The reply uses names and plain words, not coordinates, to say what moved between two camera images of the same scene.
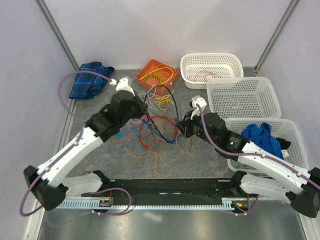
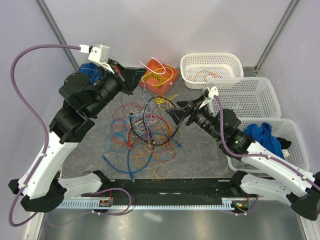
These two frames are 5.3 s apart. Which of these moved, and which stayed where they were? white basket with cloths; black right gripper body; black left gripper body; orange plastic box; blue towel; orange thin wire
Moved: black right gripper body; black left gripper body
Stayed: blue towel; orange thin wire; orange plastic box; white basket with cloths
